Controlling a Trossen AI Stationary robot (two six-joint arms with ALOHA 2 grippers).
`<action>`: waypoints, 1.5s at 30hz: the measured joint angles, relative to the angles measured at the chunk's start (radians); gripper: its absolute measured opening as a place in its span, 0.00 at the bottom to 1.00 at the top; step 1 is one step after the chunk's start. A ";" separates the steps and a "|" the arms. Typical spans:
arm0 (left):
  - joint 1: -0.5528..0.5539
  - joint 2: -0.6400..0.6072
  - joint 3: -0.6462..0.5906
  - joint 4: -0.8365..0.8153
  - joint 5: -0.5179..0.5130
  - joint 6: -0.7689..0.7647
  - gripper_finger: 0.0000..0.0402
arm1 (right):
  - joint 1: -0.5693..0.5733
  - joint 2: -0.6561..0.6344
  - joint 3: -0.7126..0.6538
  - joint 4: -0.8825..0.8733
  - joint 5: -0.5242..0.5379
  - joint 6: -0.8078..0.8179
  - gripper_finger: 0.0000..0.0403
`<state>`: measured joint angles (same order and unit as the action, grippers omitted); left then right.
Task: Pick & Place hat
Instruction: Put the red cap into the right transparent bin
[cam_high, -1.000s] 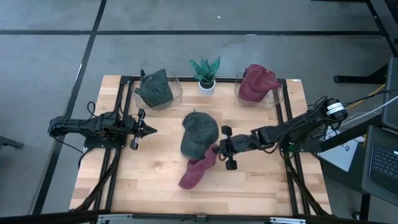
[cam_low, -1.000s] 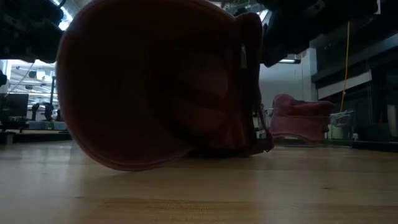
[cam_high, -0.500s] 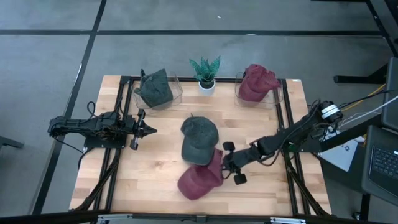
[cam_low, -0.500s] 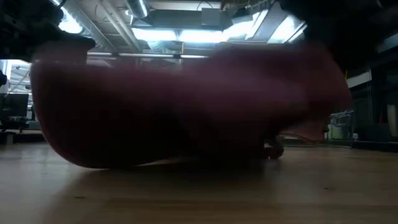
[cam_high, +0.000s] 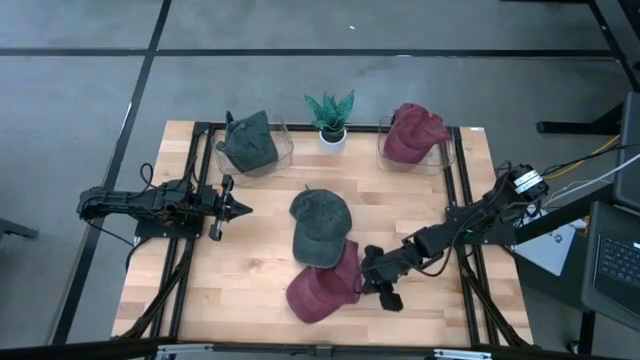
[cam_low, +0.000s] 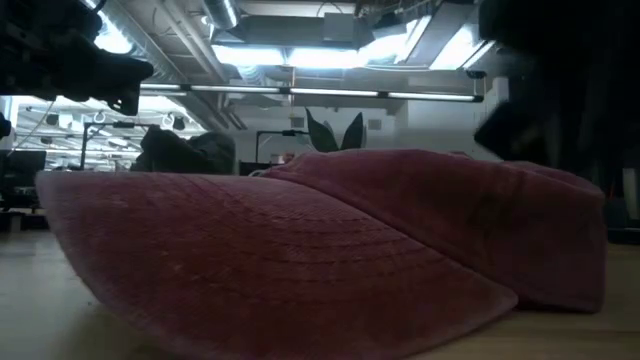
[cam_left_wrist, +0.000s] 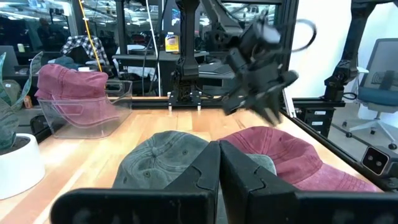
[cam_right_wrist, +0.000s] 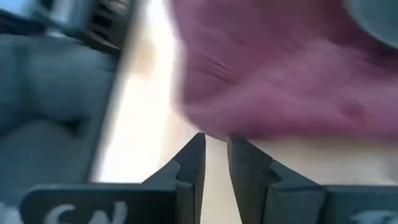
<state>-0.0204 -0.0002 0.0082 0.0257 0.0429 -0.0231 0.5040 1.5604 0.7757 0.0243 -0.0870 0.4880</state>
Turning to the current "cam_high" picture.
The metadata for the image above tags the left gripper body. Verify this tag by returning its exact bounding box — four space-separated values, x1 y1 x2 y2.
192 173 236 243

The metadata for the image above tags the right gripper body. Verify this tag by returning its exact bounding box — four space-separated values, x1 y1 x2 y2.
375 243 417 313

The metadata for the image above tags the dark green baseball cap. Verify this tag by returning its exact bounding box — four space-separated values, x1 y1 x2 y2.
214 109 280 175
288 186 354 270

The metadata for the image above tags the clear plastic bin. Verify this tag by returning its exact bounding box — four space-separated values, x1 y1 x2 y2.
212 115 295 185
375 115 457 176

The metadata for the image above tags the snake plant in white pot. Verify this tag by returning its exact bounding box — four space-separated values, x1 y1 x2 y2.
303 88 356 155

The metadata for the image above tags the silver closed laptop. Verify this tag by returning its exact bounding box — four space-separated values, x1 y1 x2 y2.
513 222 577 278

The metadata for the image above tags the black side table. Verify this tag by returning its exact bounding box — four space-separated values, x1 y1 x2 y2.
514 239 599 356

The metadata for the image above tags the dark grey furniture leg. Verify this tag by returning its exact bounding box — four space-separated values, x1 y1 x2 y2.
0 217 40 242

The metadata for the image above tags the dark grey laptop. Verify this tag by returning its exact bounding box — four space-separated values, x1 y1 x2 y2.
579 199 640 334

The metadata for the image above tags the black desk foot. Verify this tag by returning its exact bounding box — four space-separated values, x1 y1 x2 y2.
536 102 626 137

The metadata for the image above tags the dark grey monitor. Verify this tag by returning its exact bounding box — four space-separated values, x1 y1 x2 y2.
612 91 640 212

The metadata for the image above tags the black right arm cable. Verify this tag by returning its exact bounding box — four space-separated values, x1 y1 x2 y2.
418 234 460 279

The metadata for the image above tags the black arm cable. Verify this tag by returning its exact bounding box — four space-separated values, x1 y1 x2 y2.
418 234 460 279
138 162 157 190

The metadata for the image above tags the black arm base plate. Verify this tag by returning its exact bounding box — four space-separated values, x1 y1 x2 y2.
444 204 519 246
134 199 207 240

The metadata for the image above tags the black aluminium frame rail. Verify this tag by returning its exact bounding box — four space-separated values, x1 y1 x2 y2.
192 121 461 135
454 127 501 347
442 127 481 347
0 337 640 360
149 122 202 341
169 122 214 341

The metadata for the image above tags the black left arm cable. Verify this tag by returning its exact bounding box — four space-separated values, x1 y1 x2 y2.
138 162 157 190

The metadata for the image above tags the black diagonal frame brace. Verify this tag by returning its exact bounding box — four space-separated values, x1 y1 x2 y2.
455 244 531 349
119 242 196 341

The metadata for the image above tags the silver metal bracket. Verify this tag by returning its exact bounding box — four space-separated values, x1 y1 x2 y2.
433 348 494 360

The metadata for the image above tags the black floor cable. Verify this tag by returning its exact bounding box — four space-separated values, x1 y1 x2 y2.
539 142 640 180

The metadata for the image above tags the yellow cable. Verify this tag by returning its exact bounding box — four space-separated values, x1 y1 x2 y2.
552 133 622 182

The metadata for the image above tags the white cable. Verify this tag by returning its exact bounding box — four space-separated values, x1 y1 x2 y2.
542 152 640 207

